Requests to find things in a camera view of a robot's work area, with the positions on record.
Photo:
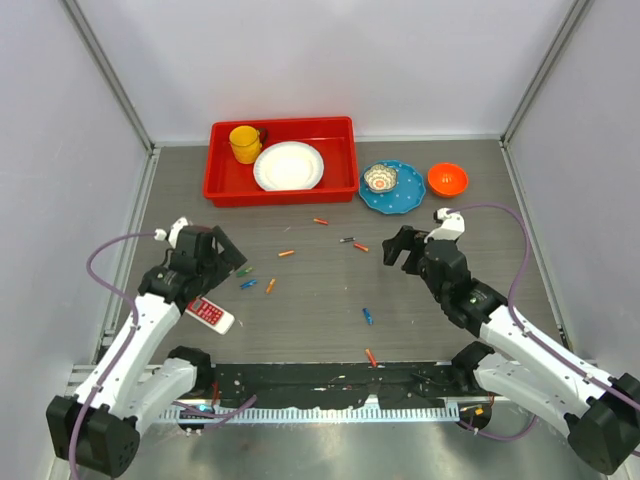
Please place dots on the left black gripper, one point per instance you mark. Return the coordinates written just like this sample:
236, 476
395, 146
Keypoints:
227, 262

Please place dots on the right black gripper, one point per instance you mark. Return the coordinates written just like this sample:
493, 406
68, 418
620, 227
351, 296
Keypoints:
405, 239

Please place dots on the white remote control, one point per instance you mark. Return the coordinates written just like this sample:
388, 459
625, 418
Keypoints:
211, 315

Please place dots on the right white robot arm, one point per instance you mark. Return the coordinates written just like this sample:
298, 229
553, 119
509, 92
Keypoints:
597, 413

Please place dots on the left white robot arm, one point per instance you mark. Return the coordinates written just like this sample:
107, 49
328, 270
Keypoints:
99, 427

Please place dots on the green battery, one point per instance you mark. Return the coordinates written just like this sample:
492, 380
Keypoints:
244, 272

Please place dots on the blue battery left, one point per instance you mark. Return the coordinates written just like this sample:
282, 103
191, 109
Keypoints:
248, 284

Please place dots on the blue battery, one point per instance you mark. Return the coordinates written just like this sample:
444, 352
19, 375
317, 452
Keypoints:
248, 284
367, 316

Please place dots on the red orange battery centre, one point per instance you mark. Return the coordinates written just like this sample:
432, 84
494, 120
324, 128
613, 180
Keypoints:
361, 247

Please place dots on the orange battery lower left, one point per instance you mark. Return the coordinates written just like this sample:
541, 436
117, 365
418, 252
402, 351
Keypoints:
270, 286

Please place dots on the blue dotted plate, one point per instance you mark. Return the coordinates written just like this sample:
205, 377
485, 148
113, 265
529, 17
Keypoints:
407, 195

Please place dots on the small patterned bowl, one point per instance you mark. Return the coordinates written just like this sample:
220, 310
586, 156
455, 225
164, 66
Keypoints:
380, 178

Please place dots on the orange plastic bowl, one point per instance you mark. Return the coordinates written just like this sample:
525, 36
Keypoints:
447, 180

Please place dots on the red plastic tray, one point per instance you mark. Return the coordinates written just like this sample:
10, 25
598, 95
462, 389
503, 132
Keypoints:
228, 183

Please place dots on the blue battery right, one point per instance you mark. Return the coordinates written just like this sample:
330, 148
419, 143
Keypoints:
367, 316

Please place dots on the white paper plate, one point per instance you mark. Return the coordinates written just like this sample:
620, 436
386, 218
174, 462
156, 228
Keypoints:
288, 166

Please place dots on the yellow mug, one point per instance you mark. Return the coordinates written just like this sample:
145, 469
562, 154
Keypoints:
247, 143

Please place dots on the red battery near base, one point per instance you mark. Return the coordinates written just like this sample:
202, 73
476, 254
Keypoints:
371, 358

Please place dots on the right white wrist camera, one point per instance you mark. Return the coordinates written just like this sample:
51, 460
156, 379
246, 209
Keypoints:
450, 226

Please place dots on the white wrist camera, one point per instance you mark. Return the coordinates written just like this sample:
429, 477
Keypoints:
450, 226
170, 236

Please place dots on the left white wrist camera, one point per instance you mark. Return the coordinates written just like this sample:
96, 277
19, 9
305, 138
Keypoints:
170, 236

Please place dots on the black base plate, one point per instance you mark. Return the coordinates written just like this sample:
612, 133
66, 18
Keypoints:
338, 386

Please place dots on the slotted cable duct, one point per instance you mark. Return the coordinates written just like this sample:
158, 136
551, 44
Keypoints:
369, 413

